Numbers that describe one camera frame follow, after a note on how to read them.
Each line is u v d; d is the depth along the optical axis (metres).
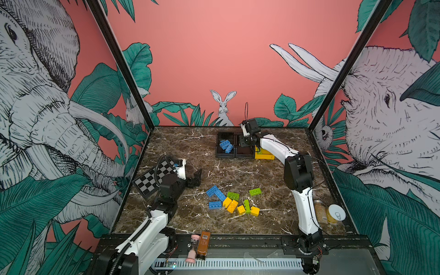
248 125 0.82
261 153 1.01
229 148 1.06
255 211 0.83
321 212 0.80
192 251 0.71
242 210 0.81
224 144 1.07
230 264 0.70
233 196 0.89
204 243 0.71
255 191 0.90
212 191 0.90
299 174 0.59
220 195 0.88
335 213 0.78
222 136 1.15
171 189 0.62
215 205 0.86
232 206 0.85
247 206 0.83
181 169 0.72
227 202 0.84
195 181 0.75
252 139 0.76
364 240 0.78
